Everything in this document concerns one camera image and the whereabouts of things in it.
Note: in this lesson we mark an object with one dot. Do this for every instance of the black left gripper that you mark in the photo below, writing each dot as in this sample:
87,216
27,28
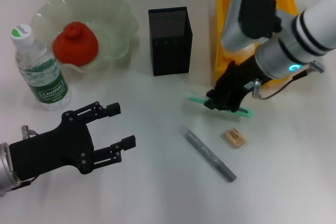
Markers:
52,150

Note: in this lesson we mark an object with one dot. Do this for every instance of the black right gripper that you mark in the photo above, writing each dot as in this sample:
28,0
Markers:
241,82

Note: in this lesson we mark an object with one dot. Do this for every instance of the clear green-label water bottle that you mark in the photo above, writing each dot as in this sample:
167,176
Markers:
50,90

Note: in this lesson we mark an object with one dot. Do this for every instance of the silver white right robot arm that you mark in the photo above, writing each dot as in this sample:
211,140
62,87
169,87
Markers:
315,24

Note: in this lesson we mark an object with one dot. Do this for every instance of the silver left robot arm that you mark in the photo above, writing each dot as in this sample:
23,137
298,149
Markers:
6,169

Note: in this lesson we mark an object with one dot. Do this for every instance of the tan eraser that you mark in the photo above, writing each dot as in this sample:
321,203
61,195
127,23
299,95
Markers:
233,138

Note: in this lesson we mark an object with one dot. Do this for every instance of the grey marker pen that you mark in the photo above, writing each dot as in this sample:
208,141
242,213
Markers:
207,153

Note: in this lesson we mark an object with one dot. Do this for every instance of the black mesh pen holder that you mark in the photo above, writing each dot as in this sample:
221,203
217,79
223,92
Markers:
170,51

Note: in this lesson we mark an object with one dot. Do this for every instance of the pale green glass fruit plate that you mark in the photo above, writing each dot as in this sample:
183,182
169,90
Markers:
110,19

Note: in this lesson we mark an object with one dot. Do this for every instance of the yellow plastic bin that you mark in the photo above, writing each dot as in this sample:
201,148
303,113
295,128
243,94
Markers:
221,11

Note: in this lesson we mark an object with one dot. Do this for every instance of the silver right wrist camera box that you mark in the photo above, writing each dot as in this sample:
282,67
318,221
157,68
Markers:
249,11

